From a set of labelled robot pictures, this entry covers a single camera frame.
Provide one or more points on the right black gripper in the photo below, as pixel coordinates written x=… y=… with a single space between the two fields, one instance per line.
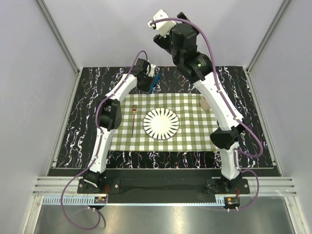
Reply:
x=163 y=42

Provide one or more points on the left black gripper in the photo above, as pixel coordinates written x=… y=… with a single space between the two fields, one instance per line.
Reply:
x=146 y=88

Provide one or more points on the blue plastic knife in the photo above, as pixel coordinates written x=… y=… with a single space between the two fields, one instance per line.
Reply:
x=154 y=82

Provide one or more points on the brown wooden fork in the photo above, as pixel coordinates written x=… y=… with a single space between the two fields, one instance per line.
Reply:
x=134 y=109

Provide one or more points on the white blue striped plate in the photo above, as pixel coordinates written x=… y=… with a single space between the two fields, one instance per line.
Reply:
x=161 y=123

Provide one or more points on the beige paper cup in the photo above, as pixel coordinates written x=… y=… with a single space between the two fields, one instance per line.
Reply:
x=204 y=104

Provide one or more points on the green checkered cloth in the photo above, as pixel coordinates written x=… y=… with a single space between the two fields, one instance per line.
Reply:
x=195 y=125

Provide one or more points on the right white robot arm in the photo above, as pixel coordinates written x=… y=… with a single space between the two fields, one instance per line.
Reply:
x=230 y=120

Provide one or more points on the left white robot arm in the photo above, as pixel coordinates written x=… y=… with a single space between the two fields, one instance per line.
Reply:
x=109 y=116

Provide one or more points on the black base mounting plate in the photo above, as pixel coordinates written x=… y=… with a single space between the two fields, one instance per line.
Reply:
x=116 y=181

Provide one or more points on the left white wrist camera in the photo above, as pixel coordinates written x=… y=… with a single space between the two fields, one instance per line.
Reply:
x=151 y=70

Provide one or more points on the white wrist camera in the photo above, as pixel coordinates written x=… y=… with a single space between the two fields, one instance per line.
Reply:
x=151 y=70
x=163 y=28

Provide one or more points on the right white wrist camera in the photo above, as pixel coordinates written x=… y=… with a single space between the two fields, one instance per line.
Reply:
x=163 y=28

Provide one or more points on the left aluminium frame post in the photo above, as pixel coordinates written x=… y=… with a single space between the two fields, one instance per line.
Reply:
x=57 y=35

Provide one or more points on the aluminium frame post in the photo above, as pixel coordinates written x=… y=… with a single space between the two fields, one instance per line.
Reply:
x=57 y=35
x=277 y=18

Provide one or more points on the right aluminium frame post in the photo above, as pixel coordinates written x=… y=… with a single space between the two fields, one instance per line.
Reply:
x=277 y=18

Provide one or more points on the aluminium front rail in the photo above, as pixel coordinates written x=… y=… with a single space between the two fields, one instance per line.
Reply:
x=55 y=190

